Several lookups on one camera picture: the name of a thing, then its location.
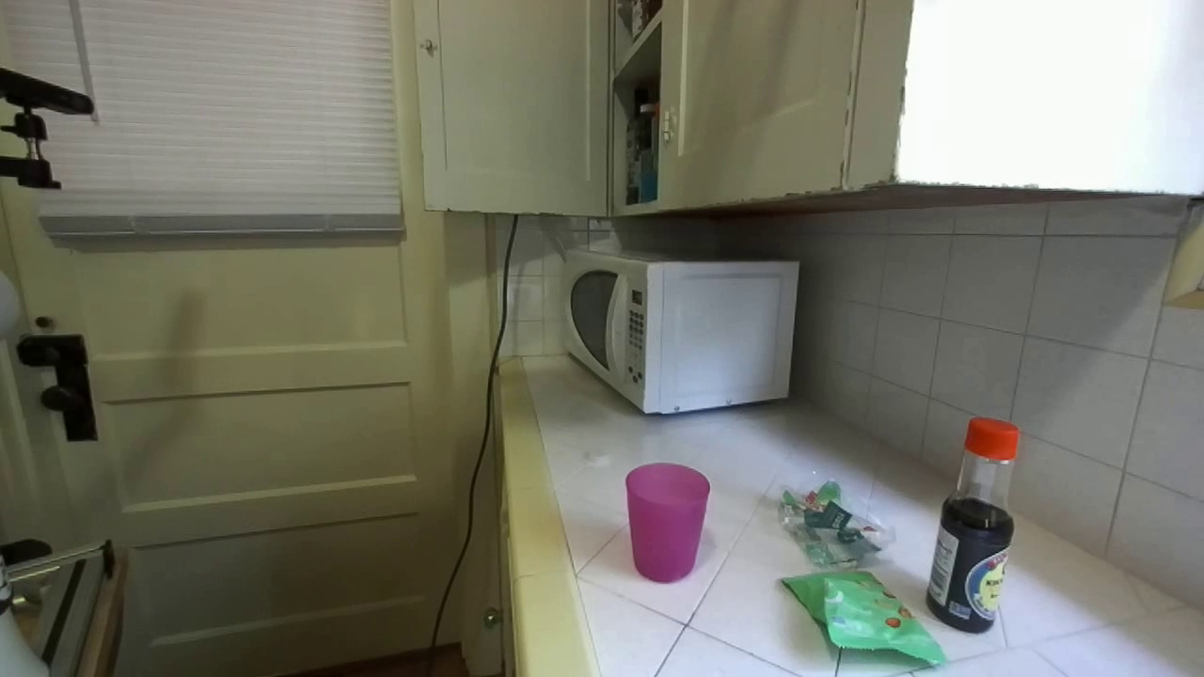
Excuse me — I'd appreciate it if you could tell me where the pink plastic cup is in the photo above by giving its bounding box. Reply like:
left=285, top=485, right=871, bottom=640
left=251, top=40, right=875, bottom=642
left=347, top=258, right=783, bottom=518
left=625, top=462, right=712, bottom=584

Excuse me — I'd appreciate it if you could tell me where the cream cabinet door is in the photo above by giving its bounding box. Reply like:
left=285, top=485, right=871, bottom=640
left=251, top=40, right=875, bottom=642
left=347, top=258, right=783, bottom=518
left=416, top=0, right=607, bottom=215

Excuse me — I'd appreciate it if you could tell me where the white microwave oven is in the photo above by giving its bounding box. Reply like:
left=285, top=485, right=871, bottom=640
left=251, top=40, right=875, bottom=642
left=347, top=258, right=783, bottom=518
left=566, top=252, right=798, bottom=415

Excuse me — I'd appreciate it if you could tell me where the clear candy wrapper packet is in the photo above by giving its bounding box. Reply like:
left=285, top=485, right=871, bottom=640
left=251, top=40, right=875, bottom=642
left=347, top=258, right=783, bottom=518
left=779, top=480, right=895, bottom=568

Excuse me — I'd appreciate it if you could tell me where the white panel door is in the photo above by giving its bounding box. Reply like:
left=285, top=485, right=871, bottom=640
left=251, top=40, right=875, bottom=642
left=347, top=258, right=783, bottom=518
left=5, top=193, right=467, bottom=677

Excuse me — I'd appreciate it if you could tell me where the green snack packet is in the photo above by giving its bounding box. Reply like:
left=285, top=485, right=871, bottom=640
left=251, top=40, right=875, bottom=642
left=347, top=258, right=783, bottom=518
left=783, top=568, right=945, bottom=667

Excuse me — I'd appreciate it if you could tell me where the soy sauce bottle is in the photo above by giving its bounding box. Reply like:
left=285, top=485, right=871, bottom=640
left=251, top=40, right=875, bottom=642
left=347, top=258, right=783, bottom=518
left=927, top=418, right=1019, bottom=632

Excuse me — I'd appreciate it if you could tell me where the white window blind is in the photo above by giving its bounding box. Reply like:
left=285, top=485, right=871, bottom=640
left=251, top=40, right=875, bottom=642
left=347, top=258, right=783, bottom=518
left=0, top=0, right=404, bottom=240

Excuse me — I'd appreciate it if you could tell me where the black power cable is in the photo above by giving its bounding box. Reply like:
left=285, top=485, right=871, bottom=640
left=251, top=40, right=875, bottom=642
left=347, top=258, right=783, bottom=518
left=424, top=215, right=523, bottom=653

